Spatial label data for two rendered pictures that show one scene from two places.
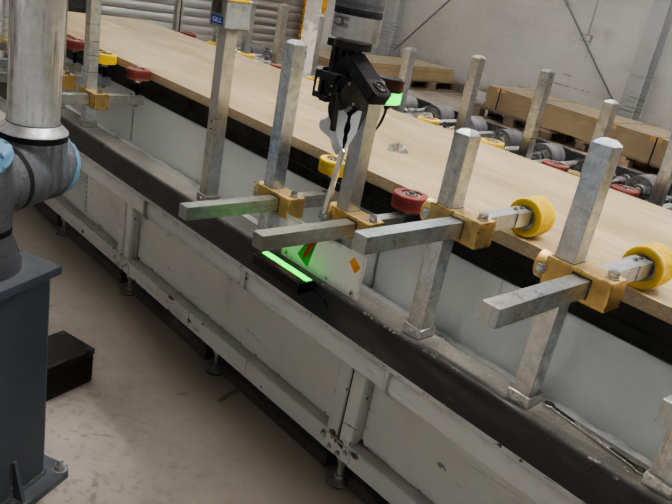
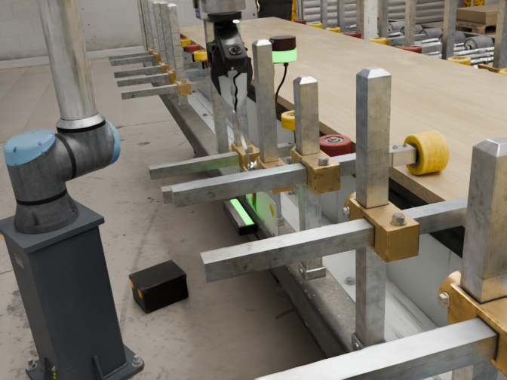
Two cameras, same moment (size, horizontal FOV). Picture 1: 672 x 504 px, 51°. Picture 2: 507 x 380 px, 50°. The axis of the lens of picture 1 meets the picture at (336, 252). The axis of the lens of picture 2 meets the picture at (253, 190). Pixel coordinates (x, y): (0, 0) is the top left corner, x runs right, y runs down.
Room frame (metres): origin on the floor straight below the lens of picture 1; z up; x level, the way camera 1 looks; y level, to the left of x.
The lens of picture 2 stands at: (0.35, -0.60, 1.32)
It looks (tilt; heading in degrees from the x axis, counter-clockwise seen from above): 23 degrees down; 31
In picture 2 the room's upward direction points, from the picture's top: 5 degrees counter-clockwise
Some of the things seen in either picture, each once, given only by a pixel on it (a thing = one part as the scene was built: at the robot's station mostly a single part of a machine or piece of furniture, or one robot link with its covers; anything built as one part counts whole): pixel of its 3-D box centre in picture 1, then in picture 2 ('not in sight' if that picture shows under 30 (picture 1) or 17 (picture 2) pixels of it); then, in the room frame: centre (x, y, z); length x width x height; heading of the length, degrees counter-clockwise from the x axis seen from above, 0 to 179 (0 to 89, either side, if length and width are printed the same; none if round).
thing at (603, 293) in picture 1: (577, 278); (379, 222); (1.05, -0.38, 0.95); 0.14 x 0.06 x 0.05; 46
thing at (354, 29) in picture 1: (354, 29); (222, 1); (1.35, 0.05, 1.23); 0.10 x 0.09 x 0.05; 136
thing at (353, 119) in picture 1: (342, 128); (238, 90); (1.36, 0.03, 1.04); 0.06 x 0.03 x 0.09; 46
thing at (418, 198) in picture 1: (406, 215); (333, 160); (1.49, -0.14, 0.85); 0.08 x 0.08 x 0.11
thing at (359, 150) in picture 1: (351, 192); (268, 144); (1.41, -0.01, 0.91); 0.04 x 0.04 x 0.48; 46
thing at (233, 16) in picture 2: (344, 73); (225, 42); (1.36, 0.05, 1.15); 0.09 x 0.08 x 0.12; 46
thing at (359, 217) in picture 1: (353, 223); (274, 172); (1.40, -0.03, 0.85); 0.14 x 0.06 x 0.05; 46
